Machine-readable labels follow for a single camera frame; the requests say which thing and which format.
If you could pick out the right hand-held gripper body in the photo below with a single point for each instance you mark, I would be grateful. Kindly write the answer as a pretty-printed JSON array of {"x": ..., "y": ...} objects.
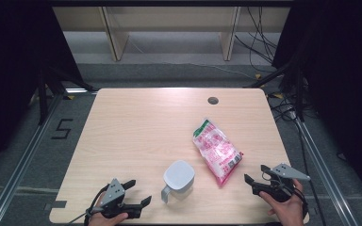
[{"x": 287, "y": 172}]

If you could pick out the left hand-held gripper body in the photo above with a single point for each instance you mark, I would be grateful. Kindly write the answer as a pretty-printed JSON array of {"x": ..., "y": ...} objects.
[{"x": 113, "y": 193}]

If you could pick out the pink printed plastic bag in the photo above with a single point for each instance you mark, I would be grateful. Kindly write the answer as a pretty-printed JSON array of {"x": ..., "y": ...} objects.
[{"x": 217, "y": 150}]

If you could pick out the person's left hand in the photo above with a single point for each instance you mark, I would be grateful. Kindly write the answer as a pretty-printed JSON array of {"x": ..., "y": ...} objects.
[{"x": 105, "y": 221}]

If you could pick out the person's right hand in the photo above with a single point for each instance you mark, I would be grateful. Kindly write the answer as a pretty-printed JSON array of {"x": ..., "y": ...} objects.
[{"x": 290, "y": 212}]

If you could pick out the yellow tape piece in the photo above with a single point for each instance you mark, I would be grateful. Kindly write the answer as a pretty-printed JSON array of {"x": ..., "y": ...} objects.
[
  {"x": 277, "y": 95},
  {"x": 258, "y": 76},
  {"x": 70, "y": 97}
]

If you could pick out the black metal stand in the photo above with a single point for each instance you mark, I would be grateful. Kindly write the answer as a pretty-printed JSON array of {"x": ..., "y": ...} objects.
[
  {"x": 42, "y": 100},
  {"x": 300, "y": 94}
]

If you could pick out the black floor marking tape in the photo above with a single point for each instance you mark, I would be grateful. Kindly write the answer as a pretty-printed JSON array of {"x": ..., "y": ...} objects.
[{"x": 62, "y": 128}]

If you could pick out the black curtain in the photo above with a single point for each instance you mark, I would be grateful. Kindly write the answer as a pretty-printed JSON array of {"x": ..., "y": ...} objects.
[
  {"x": 15, "y": 62},
  {"x": 342, "y": 78}
]

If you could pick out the light wooden shelf unit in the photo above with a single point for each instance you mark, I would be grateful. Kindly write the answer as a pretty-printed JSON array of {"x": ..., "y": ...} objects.
[{"x": 169, "y": 19}]

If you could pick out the metal floor rail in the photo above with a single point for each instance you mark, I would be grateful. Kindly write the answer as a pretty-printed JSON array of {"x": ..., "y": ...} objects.
[
  {"x": 323, "y": 175},
  {"x": 22, "y": 166}
]

